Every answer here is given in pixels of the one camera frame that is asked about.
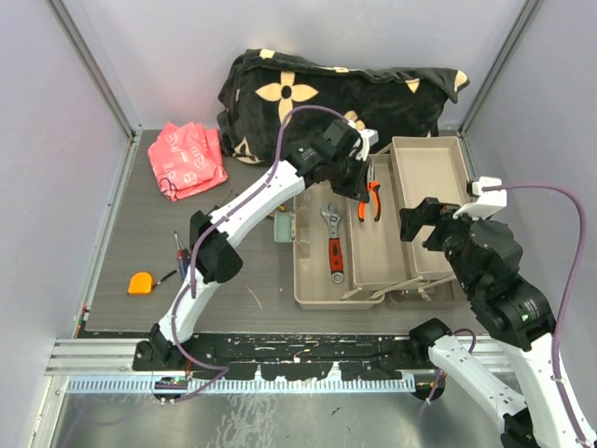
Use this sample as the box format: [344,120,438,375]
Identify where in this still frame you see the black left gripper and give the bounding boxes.
[328,152,371,203]

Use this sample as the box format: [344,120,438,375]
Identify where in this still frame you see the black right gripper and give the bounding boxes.
[398,193,489,292]

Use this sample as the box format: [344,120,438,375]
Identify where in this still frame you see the orange handled needle-nose pliers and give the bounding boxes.
[357,161,382,223]

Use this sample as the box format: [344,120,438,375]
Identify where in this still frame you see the red handled adjustable wrench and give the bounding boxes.
[320,203,344,284]

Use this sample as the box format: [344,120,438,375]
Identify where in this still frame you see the beige plastic tool box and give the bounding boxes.
[274,136,468,310]

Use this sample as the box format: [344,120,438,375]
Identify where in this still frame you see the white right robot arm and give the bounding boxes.
[399,198,596,447]

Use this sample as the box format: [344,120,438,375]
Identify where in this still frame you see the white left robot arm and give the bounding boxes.
[149,119,379,370]

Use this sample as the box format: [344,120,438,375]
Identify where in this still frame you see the black floral plush blanket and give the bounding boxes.
[217,49,470,165]

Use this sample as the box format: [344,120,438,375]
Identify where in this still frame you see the pink printed plastic bag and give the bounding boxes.
[147,122,229,202]

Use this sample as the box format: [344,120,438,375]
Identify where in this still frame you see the orange tape measure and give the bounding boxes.
[127,272,154,296]

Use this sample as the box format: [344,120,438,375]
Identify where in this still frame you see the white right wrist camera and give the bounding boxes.
[452,176,507,220]

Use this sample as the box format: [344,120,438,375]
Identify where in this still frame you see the yellow handled pliers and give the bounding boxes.
[267,204,286,220]

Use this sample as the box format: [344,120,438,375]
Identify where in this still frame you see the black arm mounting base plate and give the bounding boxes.
[132,333,433,381]

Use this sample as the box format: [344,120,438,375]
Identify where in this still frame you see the blue handled screwdriver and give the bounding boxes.
[174,231,189,281]

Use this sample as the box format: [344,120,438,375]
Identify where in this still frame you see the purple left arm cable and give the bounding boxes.
[172,105,351,403]

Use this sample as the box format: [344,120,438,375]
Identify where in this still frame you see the aluminium frame rail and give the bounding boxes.
[45,338,514,394]

